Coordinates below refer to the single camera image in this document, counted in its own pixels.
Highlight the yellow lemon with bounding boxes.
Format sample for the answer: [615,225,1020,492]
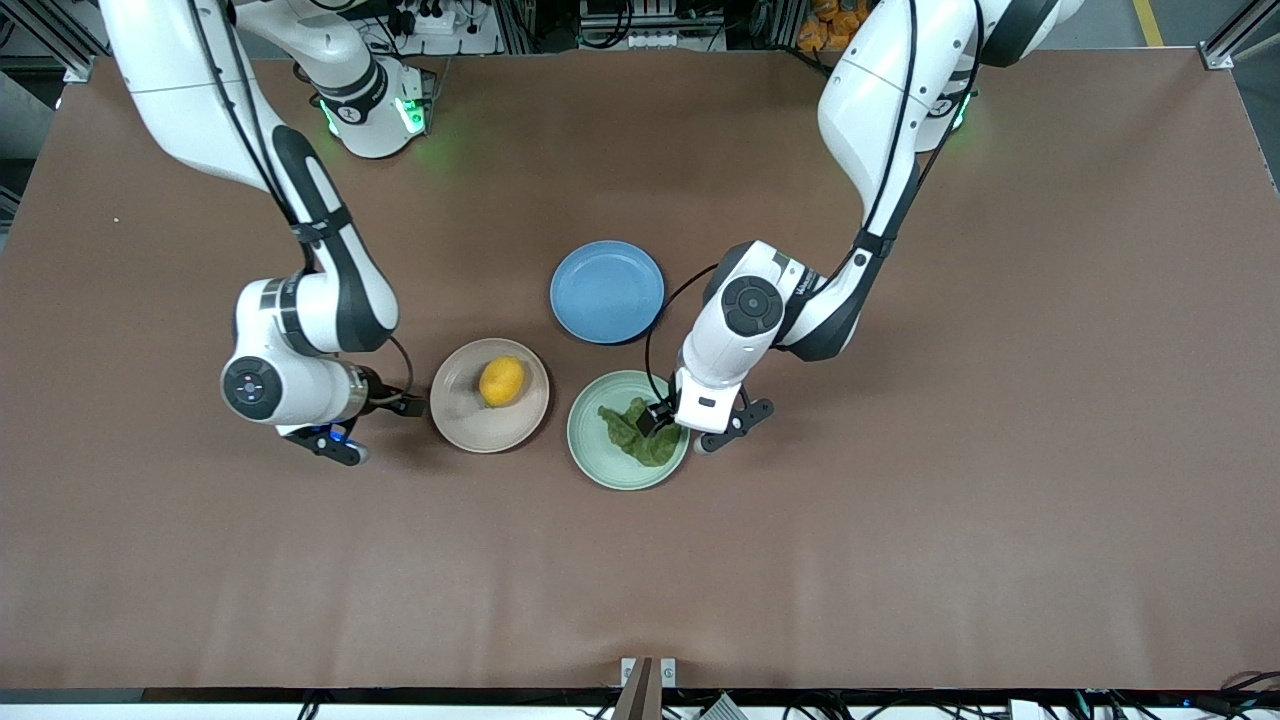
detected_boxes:
[479,356,527,409]

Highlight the light green plate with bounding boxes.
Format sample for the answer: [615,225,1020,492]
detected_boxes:
[566,370,692,492]

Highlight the aluminium frame extrusion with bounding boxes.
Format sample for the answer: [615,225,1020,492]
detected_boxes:
[760,0,806,51]
[495,0,536,56]
[1200,0,1280,71]
[0,0,96,83]

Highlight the white power strip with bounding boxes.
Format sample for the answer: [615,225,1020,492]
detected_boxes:
[628,27,725,50]
[383,0,481,36]

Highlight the blue plate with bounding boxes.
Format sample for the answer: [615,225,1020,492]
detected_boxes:
[550,240,666,346]

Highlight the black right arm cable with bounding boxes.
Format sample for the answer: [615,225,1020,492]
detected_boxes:
[185,0,417,403]

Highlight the green lettuce leaf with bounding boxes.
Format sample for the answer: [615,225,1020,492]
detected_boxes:
[598,397,684,468]

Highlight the pink plate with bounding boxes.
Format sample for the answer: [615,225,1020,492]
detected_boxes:
[430,338,551,454]

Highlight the bag of orange items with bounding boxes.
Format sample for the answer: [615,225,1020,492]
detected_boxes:
[797,0,871,53]

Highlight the brown camera pole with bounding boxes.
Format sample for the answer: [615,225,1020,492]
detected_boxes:
[612,657,664,720]

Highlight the silver camera mount bracket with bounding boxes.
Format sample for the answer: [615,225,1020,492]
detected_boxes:
[620,657,678,689]

